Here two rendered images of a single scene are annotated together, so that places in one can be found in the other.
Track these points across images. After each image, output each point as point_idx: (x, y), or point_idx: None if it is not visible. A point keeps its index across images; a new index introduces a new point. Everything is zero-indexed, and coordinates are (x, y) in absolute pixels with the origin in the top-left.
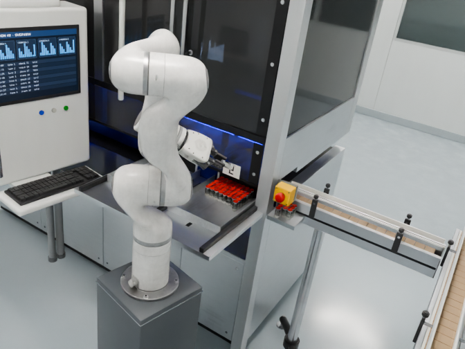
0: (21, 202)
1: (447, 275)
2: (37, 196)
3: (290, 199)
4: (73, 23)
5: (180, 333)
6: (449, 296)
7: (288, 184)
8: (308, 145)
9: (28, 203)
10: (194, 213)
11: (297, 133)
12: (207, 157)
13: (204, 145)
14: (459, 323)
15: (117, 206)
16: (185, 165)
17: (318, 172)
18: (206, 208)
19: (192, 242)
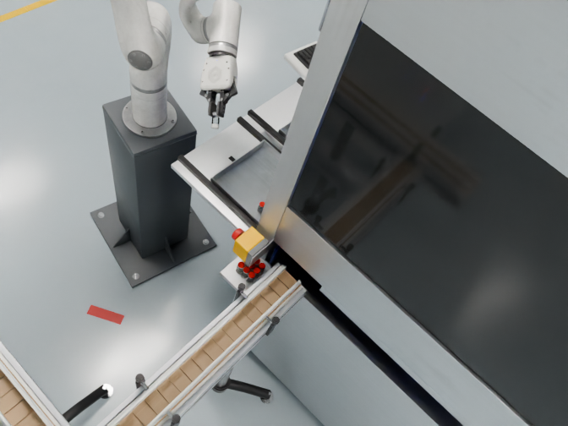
0: (296, 52)
1: (50, 418)
2: (307, 63)
3: (237, 250)
4: None
5: (125, 163)
6: (12, 391)
7: (254, 243)
8: (353, 297)
9: (297, 59)
10: (253, 167)
11: (315, 234)
12: (204, 86)
13: (216, 79)
14: None
15: (269, 105)
16: (138, 35)
17: (390, 381)
18: (265, 182)
19: (198, 155)
